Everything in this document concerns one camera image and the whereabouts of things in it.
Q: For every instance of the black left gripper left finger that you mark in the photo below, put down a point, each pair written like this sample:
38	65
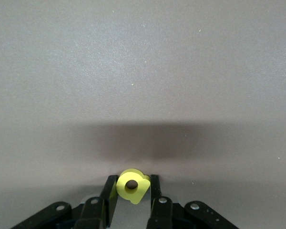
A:
93	214

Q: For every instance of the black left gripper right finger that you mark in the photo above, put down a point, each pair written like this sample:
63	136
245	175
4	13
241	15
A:
162	214

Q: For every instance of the yellow foam letter d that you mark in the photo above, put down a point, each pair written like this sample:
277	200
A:
124	193

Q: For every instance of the brown table cover sheet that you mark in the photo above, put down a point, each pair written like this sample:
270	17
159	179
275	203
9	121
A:
143	59

